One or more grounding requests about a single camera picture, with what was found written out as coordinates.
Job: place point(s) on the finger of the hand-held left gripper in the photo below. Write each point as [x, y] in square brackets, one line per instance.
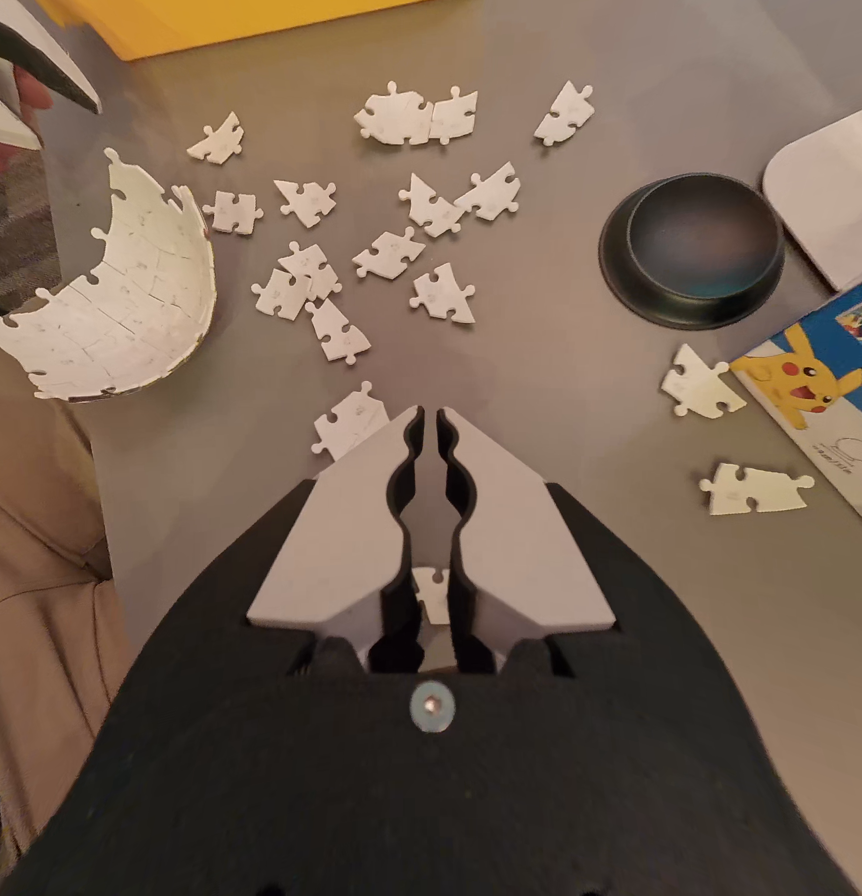
[39, 35]
[1, 119]

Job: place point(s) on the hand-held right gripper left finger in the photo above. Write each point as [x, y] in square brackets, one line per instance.
[333, 553]

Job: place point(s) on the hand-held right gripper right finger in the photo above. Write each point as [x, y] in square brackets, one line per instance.
[536, 553]

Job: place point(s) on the partly built white puzzle ball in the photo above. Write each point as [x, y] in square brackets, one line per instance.
[144, 294]

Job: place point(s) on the white puzzle pieces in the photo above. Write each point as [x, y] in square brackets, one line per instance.
[438, 290]

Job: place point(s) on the colourful cardboard puzzle box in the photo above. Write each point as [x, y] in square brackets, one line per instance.
[823, 392]

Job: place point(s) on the joined white puzzle strip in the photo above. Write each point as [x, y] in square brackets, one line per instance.
[403, 115]

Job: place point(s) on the yellow plastic bin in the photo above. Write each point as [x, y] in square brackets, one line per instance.
[228, 21]

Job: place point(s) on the black round stand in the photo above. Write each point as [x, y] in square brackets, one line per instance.
[690, 252]

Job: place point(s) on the white rounded flat pad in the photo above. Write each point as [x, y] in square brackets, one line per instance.
[837, 196]

